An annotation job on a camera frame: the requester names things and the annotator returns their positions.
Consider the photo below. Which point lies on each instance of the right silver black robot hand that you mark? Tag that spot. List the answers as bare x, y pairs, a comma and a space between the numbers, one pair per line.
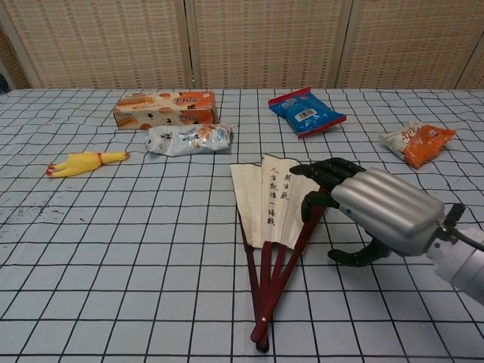
393, 204

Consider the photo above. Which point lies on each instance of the paper folding fan red ribs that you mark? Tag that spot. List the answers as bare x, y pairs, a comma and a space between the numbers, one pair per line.
272, 196

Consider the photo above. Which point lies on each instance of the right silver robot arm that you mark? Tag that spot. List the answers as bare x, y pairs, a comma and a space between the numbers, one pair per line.
461, 261

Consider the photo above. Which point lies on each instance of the woven bamboo screen panel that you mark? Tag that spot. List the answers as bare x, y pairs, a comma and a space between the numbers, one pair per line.
412, 41
264, 41
102, 41

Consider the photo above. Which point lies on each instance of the orange and white snack bag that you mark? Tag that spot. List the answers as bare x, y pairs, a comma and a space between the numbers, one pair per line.
416, 141

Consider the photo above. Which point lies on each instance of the blue snack bag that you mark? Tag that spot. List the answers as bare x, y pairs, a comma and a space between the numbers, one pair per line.
306, 111

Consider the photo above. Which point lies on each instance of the white crumpled snack bag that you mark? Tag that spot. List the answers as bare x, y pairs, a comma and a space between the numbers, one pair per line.
189, 140

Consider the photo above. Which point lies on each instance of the orange snack cake box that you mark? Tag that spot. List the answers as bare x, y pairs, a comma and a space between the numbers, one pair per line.
166, 109

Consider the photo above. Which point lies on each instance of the checked grid tablecloth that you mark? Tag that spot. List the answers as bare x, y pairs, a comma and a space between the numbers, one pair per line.
113, 246

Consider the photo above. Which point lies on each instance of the yellow rubber chicken toy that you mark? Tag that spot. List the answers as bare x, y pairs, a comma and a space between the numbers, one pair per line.
83, 163

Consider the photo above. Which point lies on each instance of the dark blue background object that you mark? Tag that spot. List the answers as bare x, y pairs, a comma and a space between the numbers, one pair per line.
2, 83

